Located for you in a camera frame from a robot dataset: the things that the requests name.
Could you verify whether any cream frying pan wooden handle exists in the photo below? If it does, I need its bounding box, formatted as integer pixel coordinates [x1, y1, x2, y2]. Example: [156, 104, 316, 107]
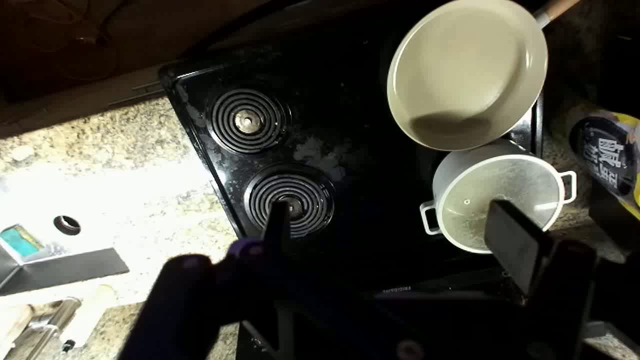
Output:
[387, 0, 583, 152]

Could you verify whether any black electric stove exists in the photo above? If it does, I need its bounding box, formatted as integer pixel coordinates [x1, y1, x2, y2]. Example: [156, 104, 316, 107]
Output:
[158, 0, 557, 315]

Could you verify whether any white pot with handles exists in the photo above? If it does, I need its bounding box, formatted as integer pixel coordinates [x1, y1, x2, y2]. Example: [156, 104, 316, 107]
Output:
[419, 142, 579, 253]

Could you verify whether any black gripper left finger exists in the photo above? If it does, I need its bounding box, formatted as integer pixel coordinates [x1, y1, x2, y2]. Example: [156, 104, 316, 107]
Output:
[265, 200, 290, 257]

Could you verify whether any dark blue yellow package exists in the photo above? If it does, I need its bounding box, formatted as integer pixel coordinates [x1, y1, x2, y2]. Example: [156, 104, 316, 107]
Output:
[570, 109, 640, 220]

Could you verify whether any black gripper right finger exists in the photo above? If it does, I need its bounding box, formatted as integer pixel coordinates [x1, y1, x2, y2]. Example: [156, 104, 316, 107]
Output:
[485, 200, 553, 293]

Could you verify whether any small black ring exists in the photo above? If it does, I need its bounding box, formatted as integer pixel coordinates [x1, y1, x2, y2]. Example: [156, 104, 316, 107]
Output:
[53, 213, 85, 235]

